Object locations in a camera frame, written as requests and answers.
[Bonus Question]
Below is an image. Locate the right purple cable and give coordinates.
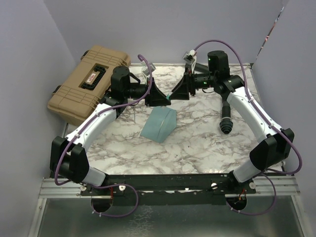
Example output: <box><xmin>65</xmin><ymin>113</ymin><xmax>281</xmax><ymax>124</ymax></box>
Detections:
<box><xmin>194</xmin><ymin>39</ymin><xmax>304</xmax><ymax>216</ymax></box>

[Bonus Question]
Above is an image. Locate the black corrugated hose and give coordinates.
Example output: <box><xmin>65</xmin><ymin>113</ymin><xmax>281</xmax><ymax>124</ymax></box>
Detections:
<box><xmin>195</xmin><ymin>63</ymin><xmax>234</xmax><ymax>135</ymax></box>

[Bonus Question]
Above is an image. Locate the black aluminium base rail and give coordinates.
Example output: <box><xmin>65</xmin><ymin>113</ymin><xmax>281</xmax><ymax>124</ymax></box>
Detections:
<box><xmin>39</xmin><ymin>173</ymin><xmax>300</xmax><ymax>206</ymax></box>

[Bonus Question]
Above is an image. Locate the tan plastic tool case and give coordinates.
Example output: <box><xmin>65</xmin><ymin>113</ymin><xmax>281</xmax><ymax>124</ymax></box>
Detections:
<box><xmin>47</xmin><ymin>45</ymin><xmax>131</xmax><ymax>126</ymax></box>

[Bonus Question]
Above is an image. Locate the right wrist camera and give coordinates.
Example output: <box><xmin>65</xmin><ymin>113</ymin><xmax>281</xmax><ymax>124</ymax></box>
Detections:
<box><xmin>183</xmin><ymin>49</ymin><xmax>197</xmax><ymax>72</ymax></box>

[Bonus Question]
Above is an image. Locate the purple cable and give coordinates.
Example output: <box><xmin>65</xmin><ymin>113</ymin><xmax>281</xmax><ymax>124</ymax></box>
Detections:
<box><xmin>194</xmin><ymin>39</ymin><xmax>304</xmax><ymax>216</ymax></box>
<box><xmin>54</xmin><ymin>54</ymin><xmax>156</xmax><ymax>218</ymax></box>

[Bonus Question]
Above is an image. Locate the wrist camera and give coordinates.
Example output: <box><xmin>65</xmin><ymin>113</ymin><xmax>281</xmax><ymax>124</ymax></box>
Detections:
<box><xmin>141</xmin><ymin>62</ymin><xmax>156</xmax><ymax>77</ymax></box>
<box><xmin>183</xmin><ymin>49</ymin><xmax>197</xmax><ymax>72</ymax></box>

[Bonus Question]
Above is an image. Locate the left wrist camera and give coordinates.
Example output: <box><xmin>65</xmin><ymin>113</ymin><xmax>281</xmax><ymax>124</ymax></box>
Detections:
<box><xmin>141</xmin><ymin>62</ymin><xmax>156</xmax><ymax>77</ymax></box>

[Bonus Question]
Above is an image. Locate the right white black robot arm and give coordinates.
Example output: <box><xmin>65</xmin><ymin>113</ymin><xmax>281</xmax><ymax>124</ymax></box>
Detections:
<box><xmin>168</xmin><ymin>49</ymin><xmax>294</xmax><ymax>193</ymax></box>

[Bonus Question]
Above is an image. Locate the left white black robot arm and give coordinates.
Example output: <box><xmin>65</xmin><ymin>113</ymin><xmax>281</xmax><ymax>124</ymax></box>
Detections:
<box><xmin>50</xmin><ymin>63</ymin><xmax>170</xmax><ymax>195</ymax></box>

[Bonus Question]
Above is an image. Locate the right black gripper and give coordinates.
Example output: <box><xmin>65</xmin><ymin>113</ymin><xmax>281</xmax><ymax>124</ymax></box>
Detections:
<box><xmin>169</xmin><ymin>67</ymin><xmax>217</xmax><ymax>100</ymax></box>

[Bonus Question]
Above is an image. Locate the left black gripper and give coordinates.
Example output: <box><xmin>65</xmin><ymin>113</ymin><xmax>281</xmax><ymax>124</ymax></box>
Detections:
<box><xmin>124</xmin><ymin>77</ymin><xmax>171</xmax><ymax>106</ymax></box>

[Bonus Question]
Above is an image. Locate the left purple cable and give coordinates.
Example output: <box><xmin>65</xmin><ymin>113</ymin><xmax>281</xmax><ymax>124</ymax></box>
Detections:
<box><xmin>54</xmin><ymin>54</ymin><xmax>156</xmax><ymax>218</ymax></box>

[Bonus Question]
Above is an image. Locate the teal paper envelope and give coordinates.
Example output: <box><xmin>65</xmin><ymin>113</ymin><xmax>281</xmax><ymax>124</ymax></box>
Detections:
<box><xmin>140</xmin><ymin>106</ymin><xmax>177</xmax><ymax>143</ymax></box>

